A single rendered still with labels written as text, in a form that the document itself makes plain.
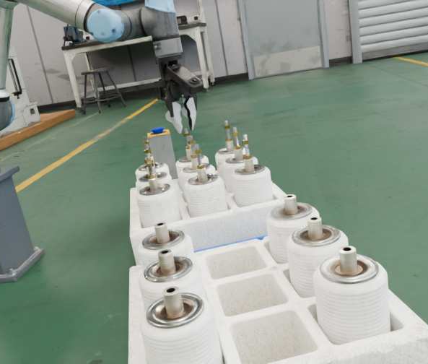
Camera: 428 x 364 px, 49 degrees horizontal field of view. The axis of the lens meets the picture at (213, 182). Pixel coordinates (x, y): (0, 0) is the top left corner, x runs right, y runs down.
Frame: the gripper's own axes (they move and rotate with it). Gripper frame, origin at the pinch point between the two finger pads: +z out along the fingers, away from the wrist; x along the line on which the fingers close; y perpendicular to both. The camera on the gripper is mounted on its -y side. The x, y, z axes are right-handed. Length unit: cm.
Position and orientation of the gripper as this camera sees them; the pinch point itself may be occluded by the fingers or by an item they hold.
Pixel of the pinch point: (186, 127)
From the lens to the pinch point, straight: 133.5
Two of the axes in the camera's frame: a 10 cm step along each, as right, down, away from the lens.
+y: -6.1, -1.4, 7.8
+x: -7.8, 3.0, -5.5
